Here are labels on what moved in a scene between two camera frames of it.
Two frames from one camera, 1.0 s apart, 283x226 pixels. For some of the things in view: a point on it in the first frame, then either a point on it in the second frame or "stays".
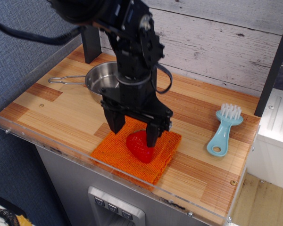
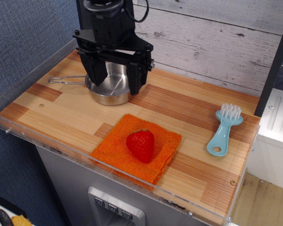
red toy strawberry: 137,142 stays
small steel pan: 99,76 stays
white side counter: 271,159 stays
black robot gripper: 140,101 → 113,35
